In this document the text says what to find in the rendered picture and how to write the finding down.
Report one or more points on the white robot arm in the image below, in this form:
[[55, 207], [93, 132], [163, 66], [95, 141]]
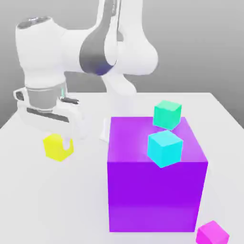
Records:
[[47, 57]]

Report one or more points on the small cyan cube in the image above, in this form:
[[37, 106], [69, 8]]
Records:
[[164, 148]]

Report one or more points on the small magenta cube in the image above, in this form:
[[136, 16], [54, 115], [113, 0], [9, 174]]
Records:
[[211, 234]]

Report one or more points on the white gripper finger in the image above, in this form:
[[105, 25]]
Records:
[[66, 142]]

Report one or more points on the large purple box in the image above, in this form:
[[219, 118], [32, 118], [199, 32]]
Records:
[[152, 194]]

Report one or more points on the small green cube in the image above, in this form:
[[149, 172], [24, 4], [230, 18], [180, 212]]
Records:
[[166, 115]]

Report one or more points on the small yellow cube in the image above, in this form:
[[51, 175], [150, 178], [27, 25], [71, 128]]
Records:
[[54, 147]]

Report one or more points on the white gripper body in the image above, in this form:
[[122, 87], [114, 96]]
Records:
[[47, 124]]

